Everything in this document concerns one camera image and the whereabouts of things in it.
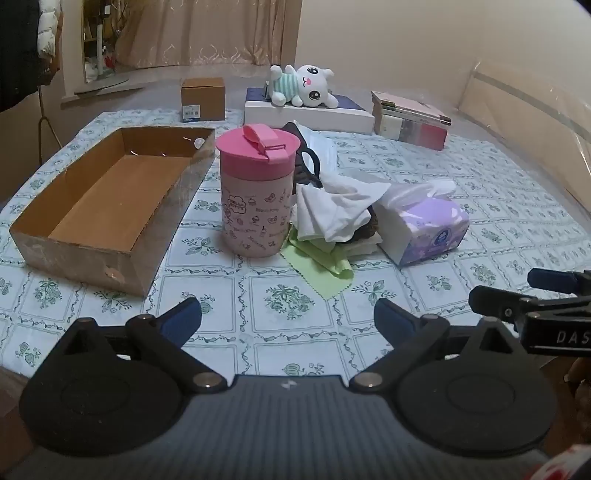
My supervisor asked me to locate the red patterned white clothing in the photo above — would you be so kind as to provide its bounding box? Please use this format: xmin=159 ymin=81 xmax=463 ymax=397
xmin=531 ymin=440 xmax=591 ymax=480

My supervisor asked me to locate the black puffer jacket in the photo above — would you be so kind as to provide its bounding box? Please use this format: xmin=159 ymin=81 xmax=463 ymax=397
xmin=0 ymin=0 xmax=52 ymax=112

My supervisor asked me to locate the cardboard tray box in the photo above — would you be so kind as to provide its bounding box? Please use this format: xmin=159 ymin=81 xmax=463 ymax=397
xmin=9 ymin=127 xmax=217 ymax=297

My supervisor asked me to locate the white spine book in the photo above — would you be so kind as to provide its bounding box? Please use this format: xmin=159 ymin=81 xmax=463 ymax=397
xmin=379 ymin=113 xmax=402 ymax=138

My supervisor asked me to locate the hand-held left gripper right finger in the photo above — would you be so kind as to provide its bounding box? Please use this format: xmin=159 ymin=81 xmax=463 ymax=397
xmin=348 ymin=298 xmax=515 ymax=393

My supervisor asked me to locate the white pedestal fan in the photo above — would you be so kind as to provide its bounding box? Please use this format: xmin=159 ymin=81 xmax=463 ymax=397
xmin=74 ymin=18 xmax=131 ymax=96

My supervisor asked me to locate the light green cloth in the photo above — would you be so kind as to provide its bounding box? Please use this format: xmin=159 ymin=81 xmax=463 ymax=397
xmin=281 ymin=228 xmax=355 ymax=299

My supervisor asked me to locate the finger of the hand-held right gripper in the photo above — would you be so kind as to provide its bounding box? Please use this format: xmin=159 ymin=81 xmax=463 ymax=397
xmin=468 ymin=286 xmax=532 ymax=325
xmin=527 ymin=268 xmax=591 ymax=297

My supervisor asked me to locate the red spine book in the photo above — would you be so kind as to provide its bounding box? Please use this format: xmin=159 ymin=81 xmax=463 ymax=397
xmin=418 ymin=124 xmax=448 ymax=151

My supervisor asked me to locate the white plush toy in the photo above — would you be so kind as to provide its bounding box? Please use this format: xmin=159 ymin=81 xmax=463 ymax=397
xmin=269 ymin=65 xmax=340 ymax=109

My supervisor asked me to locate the white and blue flat box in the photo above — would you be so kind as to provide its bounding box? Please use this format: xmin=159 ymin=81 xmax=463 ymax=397
xmin=244 ymin=87 xmax=376 ymax=136

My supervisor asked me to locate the purple tissue pack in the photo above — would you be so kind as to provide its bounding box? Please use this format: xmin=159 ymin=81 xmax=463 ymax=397
xmin=372 ymin=179 xmax=471 ymax=267

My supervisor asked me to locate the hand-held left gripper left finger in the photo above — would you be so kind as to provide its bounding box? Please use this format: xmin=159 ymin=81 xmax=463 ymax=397
xmin=62 ymin=296 xmax=228 ymax=393

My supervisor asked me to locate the grey spine book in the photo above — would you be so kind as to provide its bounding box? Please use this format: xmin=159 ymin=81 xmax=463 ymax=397
xmin=399 ymin=117 xmax=422 ymax=144

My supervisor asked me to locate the dark grey cloth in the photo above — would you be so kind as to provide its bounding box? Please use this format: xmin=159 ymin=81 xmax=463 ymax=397
xmin=293 ymin=147 xmax=329 ymax=190

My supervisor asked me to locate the plastic-wrapped beige board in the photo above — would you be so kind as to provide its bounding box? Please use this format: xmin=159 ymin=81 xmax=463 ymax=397
xmin=457 ymin=58 xmax=591 ymax=195

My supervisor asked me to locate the white paper towel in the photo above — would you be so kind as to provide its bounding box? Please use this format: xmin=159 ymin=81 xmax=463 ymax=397
xmin=295 ymin=178 xmax=392 ymax=243

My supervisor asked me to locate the clear plastic bag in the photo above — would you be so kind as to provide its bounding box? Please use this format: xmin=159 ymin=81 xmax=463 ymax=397
xmin=283 ymin=121 xmax=342 ymax=178

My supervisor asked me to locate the beige curtain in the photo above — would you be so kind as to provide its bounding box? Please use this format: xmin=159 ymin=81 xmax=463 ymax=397
xmin=115 ymin=0 xmax=303 ymax=70

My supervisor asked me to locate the white puffer jacket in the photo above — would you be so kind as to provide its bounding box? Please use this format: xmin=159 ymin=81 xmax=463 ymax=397
xmin=38 ymin=0 xmax=63 ymax=58

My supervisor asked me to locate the pink lidded cup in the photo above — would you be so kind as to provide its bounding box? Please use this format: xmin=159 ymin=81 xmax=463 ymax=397
xmin=215 ymin=123 xmax=296 ymax=258

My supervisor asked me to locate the small closed cardboard box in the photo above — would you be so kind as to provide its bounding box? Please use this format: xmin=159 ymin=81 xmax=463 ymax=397
xmin=180 ymin=77 xmax=226 ymax=123

